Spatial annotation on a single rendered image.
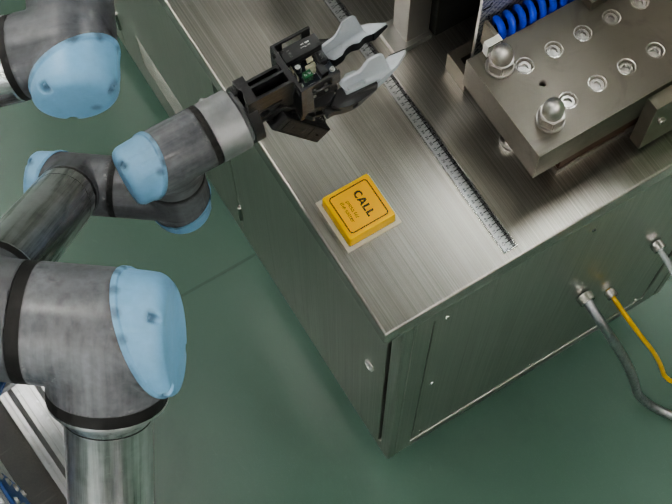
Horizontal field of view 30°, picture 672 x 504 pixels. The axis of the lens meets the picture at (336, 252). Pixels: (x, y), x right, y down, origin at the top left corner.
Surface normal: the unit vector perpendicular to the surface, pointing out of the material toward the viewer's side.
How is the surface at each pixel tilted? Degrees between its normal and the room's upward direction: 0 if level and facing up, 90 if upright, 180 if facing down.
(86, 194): 75
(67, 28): 3
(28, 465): 0
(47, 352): 43
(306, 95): 90
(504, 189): 0
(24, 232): 51
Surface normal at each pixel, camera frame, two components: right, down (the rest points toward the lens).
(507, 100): -0.01, -0.37
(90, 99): 0.14, 0.92
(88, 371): -0.07, 0.44
